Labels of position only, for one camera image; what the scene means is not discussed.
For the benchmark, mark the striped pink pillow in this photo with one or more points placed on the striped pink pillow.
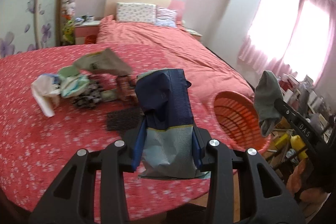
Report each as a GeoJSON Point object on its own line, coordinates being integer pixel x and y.
{"type": "Point", "coordinates": [166, 17]}

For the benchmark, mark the pink bedside table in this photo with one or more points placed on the pink bedside table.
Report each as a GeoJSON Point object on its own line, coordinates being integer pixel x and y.
{"type": "Point", "coordinates": [86, 29]}

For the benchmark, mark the floral wardrobe door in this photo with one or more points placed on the floral wardrobe door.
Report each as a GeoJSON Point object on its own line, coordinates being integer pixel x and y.
{"type": "Point", "coordinates": [28, 25]}

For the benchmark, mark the grey sock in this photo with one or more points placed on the grey sock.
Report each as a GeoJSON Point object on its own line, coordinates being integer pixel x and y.
{"type": "Point", "coordinates": [266, 93]}

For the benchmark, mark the salmon pink duvet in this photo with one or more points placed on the salmon pink duvet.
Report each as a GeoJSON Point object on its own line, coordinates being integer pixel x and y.
{"type": "Point", "coordinates": [208, 73]}

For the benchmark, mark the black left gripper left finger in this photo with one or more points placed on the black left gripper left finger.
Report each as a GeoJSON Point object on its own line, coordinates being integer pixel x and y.
{"type": "Point", "coordinates": [70, 198]}

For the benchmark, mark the black daisy floral scrunchie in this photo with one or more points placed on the black daisy floral scrunchie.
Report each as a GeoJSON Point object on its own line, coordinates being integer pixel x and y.
{"type": "Point", "coordinates": [90, 97]}

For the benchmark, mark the red floral bedspread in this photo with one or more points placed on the red floral bedspread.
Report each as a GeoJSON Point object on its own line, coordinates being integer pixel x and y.
{"type": "Point", "coordinates": [34, 148]}

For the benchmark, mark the black honeycomb mesh mat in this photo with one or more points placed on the black honeycomb mesh mat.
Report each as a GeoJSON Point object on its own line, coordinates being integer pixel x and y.
{"type": "Point", "coordinates": [123, 120]}

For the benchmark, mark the white paper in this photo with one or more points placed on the white paper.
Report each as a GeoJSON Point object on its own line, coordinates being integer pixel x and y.
{"type": "Point", "coordinates": [46, 94]}

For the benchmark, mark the brown plaid scrunchie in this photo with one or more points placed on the brown plaid scrunchie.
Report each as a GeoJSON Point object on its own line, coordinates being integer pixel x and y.
{"type": "Point", "coordinates": [126, 88]}

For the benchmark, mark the pink curtain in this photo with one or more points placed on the pink curtain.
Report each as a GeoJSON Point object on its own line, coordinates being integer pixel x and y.
{"type": "Point", "coordinates": [292, 37]}

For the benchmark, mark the blue tissue pack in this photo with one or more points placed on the blue tissue pack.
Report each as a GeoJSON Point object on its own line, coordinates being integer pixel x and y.
{"type": "Point", "coordinates": [55, 78]}

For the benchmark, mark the floral white pillow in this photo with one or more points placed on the floral white pillow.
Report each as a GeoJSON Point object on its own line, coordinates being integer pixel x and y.
{"type": "Point", "coordinates": [136, 12]}

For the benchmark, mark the right hand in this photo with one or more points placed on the right hand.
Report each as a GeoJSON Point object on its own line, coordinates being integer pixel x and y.
{"type": "Point", "coordinates": [297, 184]}

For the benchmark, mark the tall plush toy tube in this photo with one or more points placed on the tall plush toy tube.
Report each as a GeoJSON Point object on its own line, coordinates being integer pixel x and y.
{"type": "Point", "coordinates": [68, 9]}

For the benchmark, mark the grey paper bag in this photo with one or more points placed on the grey paper bag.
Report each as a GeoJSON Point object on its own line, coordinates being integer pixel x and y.
{"type": "Point", "coordinates": [103, 62]}

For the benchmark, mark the cluttered white shelf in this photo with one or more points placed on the cluttered white shelf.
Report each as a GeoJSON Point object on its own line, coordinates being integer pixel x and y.
{"type": "Point", "coordinates": [302, 113]}

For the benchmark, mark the blue and white packet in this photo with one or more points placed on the blue and white packet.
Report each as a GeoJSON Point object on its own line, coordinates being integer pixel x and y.
{"type": "Point", "coordinates": [169, 125]}

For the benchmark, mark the light green cloth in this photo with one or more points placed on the light green cloth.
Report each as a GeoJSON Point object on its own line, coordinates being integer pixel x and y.
{"type": "Point", "coordinates": [72, 82]}

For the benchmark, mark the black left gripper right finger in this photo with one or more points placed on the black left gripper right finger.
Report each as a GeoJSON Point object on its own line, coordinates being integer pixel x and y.
{"type": "Point", "coordinates": [263, 196]}

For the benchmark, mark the orange plastic basket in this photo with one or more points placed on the orange plastic basket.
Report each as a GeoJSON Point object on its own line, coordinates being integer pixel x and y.
{"type": "Point", "coordinates": [238, 119]}

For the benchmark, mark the green plush toy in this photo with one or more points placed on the green plush toy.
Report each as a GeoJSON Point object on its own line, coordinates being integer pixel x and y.
{"type": "Point", "coordinates": [68, 33]}

